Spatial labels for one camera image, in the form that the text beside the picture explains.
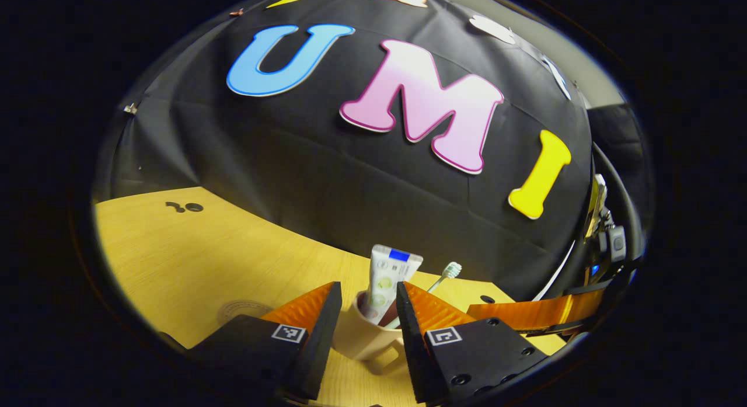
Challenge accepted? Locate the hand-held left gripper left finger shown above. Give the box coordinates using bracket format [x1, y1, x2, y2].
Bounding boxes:
[187, 281, 343, 402]

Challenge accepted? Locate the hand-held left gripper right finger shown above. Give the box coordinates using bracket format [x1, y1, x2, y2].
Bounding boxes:
[396, 281, 550, 405]

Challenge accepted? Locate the beige cup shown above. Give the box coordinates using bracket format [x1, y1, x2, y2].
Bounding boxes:
[333, 290, 407, 376]

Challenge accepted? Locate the white toothpaste tube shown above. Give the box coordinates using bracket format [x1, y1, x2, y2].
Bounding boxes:
[363, 244, 424, 325]

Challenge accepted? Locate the light blue toothbrush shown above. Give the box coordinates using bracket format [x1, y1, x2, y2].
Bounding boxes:
[385, 262, 463, 329]

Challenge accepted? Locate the round brown coaster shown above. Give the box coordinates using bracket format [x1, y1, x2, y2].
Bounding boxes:
[217, 300, 275, 327]

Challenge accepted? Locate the black backdrop cloth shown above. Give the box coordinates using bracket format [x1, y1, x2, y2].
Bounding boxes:
[93, 0, 650, 304]

